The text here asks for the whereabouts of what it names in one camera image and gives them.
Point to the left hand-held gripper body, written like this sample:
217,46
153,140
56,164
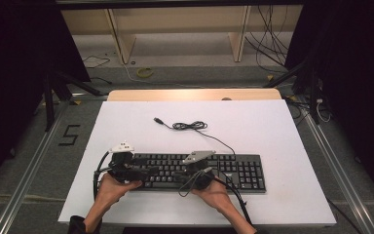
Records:
122,148

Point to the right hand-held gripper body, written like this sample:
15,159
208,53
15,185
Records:
196,156

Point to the black keyboard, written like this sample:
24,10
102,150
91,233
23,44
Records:
243,172

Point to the person's left hand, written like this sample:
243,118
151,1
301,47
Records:
108,193

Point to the person's right hand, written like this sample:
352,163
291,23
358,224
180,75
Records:
216,196

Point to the white table board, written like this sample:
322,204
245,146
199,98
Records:
246,130

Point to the light wooden table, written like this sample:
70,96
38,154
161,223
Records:
175,95

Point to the yellow tape roll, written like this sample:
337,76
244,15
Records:
139,73

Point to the black tripod stand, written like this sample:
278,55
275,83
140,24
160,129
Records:
49,107

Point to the black metal stand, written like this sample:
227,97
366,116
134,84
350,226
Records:
313,97

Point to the black curtain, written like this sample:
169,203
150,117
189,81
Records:
13,65
357,81

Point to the light wooden shelf unit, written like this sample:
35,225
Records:
175,19

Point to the aluminium floor rail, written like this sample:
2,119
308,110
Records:
337,172
29,169

